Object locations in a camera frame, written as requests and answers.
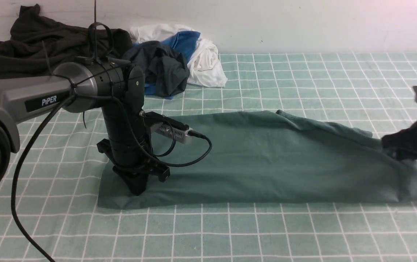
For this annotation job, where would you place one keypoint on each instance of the white crumpled garment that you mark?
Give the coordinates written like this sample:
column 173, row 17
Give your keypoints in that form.
column 204, row 65

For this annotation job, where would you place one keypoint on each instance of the dark teal crumpled garment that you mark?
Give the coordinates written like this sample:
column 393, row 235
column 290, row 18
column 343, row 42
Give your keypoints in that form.
column 166, row 71

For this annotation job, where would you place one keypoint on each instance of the dark olive crumpled garment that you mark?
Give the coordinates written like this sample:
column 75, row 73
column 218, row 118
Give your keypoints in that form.
column 38, row 42

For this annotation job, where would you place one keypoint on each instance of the blue crumpled garment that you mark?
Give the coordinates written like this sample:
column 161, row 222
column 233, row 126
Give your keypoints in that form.
column 184, row 42

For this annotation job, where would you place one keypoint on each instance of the green long-sleeved shirt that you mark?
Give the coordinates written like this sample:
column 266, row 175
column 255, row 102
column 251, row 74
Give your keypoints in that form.
column 273, row 157

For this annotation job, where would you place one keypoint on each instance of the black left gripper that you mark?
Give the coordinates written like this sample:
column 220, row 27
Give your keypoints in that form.
column 128, row 147

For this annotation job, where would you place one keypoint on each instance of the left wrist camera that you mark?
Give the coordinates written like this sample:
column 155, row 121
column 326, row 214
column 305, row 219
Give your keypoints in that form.
column 168, row 127

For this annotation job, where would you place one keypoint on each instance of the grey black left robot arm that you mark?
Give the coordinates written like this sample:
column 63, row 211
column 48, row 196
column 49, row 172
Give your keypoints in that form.
column 115, row 86

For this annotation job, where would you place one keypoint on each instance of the green checkered tablecloth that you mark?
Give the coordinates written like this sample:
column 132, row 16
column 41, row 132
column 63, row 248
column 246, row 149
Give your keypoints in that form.
column 58, row 184

